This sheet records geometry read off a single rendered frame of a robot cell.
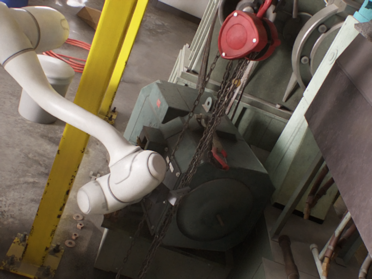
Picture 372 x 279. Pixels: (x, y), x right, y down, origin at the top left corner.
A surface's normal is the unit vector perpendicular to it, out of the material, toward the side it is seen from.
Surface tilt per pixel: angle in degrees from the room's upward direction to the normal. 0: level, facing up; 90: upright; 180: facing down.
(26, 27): 35
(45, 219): 90
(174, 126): 45
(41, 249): 90
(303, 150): 72
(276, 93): 90
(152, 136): 0
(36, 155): 0
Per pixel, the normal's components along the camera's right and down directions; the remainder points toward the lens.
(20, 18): 0.64, -0.45
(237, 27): -0.58, -0.13
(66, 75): 0.39, -0.81
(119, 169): -0.55, 0.20
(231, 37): -0.72, 0.09
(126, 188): -0.49, 0.41
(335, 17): -0.04, 0.45
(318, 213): 0.08, 0.18
